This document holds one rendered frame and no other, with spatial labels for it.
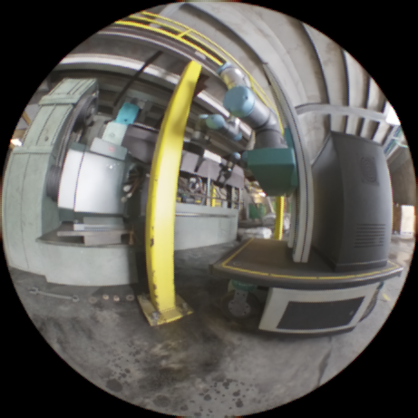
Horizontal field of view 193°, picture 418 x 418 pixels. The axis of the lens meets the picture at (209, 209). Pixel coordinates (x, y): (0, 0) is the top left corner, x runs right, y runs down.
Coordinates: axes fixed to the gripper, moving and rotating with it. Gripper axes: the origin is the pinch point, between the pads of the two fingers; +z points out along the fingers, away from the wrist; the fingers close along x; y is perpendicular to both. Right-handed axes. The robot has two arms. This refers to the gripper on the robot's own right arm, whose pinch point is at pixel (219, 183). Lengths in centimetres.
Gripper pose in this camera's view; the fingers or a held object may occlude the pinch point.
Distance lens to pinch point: 103.2
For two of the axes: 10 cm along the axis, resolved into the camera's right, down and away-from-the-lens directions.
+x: 3.8, 1.8, 9.1
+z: -4.7, 8.8, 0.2
